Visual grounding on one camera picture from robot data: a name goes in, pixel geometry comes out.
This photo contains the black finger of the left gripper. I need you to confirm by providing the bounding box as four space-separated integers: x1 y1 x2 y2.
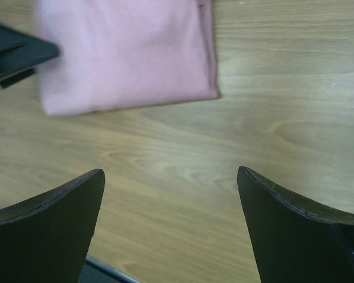
0 24 59 88

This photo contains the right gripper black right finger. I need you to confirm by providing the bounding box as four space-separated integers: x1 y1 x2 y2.
237 166 354 283

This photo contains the pink printed t shirt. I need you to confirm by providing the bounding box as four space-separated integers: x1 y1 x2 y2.
33 1 219 116

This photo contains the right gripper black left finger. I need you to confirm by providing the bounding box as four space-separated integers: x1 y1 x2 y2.
0 169 105 282

